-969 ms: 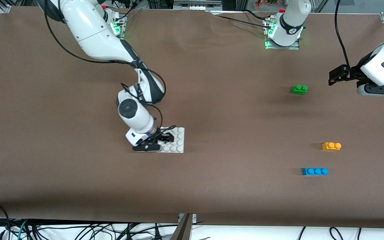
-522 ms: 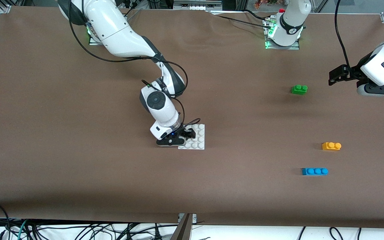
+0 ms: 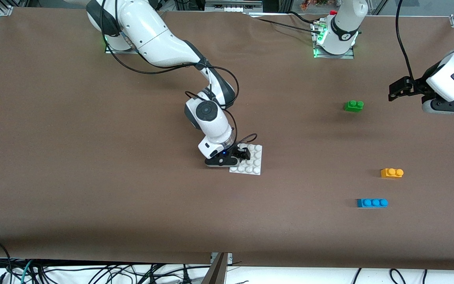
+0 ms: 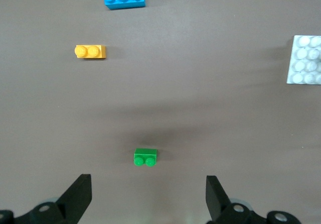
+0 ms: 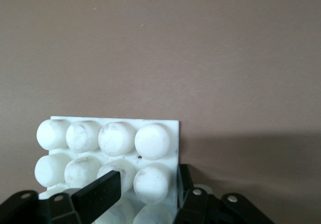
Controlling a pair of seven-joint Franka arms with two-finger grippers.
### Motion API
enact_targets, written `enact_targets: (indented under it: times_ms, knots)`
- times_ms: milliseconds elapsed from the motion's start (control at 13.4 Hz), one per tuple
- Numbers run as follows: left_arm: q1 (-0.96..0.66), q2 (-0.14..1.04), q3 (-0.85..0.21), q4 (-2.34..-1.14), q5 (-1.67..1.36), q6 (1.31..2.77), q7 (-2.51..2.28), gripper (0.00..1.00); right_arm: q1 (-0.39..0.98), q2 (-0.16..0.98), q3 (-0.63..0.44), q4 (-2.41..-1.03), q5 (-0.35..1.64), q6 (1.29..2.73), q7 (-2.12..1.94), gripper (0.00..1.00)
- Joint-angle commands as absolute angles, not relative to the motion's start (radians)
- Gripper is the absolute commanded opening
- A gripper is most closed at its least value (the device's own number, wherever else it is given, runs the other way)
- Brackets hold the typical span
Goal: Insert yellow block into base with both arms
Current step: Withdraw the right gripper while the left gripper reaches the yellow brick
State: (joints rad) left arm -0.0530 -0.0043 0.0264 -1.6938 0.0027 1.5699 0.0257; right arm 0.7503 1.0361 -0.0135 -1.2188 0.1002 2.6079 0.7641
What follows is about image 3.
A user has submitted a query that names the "white studded base plate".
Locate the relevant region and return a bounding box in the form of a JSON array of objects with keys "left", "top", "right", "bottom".
[{"left": 229, "top": 144, "right": 263, "bottom": 176}]

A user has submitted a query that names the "metal arm base mounting plate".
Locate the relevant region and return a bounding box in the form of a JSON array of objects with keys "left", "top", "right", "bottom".
[
  {"left": 105, "top": 39, "right": 141, "bottom": 54},
  {"left": 313, "top": 47, "right": 355, "bottom": 60}
]

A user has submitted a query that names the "blue three-stud block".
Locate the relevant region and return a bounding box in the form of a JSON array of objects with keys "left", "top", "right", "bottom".
[{"left": 356, "top": 198, "right": 389, "bottom": 208}]

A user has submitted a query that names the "brown table cover sheet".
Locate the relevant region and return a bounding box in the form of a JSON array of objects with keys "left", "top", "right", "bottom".
[{"left": 0, "top": 7, "right": 454, "bottom": 272}]

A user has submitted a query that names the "white power strip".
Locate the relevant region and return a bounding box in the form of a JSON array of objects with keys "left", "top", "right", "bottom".
[{"left": 205, "top": 0, "right": 263, "bottom": 13}]

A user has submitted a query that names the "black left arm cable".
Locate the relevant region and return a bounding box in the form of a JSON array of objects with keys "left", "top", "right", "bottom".
[{"left": 395, "top": 0, "right": 415, "bottom": 81}]

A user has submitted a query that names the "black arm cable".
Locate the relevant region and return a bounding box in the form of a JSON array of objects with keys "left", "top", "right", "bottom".
[
  {"left": 395, "top": 0, "right": 415, "bottom": 81},
  {"left": 100, "top": 0, "right": 258, "bottom": 158}
]

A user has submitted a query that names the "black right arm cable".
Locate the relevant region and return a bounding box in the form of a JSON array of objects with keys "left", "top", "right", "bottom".
[{"left": 100, "top": 0, "right": 258, "bottom": 158}]

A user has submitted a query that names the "table edge clamp bracket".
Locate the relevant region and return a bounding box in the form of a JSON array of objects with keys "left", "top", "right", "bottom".
[{"left": 201, "top": 252, "right": 234, "bottom": 284}]

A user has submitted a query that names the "black cable on table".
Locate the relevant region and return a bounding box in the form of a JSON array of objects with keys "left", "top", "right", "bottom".
[{"left": 255, "top": 17, "right": 323, "bottom": 35}]

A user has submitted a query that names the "teal floor cable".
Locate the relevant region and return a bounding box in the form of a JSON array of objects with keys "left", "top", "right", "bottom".
[{"left": 20, "top": 259, "right": 35, "bottom": 284}]

